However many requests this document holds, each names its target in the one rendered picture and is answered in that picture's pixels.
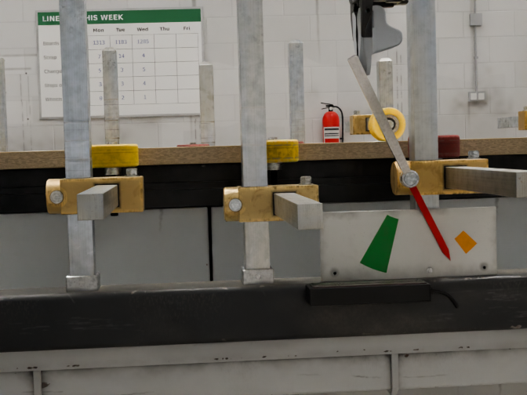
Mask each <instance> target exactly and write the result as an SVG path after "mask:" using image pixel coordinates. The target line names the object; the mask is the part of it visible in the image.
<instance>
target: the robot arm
mask: <svg viewBox="0 0 527 395"><path fill-rule="evenodd" d="M408 2H409V0H349V3H350V8H351V30H352V37H353V42H354V52H355V55H357V56H358V58H359V60H360V62H361V64H362V67H363V69H364V71H365V73H366V75H370V71H371V63H372V54H375V53H380V52H383V51H386V50H388V49H393V48H394V47H396V46H398V45H400V44H401V43H402V32H401V31H400V30H399V29H397V28H394V27H392V26H390V25H389V24H388V23H387V18H386V12H385V9H384V8H393V7H394V6H395V5H406V4H408Z"/></svg>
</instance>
